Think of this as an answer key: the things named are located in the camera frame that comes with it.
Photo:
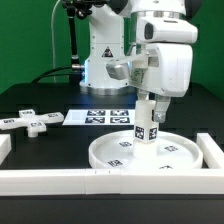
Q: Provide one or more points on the white cross-shaped table base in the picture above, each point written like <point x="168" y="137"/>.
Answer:
<point x="33" y="122"/>

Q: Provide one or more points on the white marker sheet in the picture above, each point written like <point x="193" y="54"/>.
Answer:
<point x="83" y="117"/>

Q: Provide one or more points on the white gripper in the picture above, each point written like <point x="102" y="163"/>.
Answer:
<point x="165" y="70"/>

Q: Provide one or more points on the white U-shaped fence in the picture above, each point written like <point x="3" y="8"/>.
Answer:
<point x="208" y="180"/>

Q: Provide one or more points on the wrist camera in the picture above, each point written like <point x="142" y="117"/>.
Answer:
<point x="170" y="30"/>

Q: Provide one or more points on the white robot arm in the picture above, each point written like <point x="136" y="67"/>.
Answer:
<point x="141" y="43"/>

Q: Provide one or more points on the white round table top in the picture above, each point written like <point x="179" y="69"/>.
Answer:
<point x="120" y="150"/>

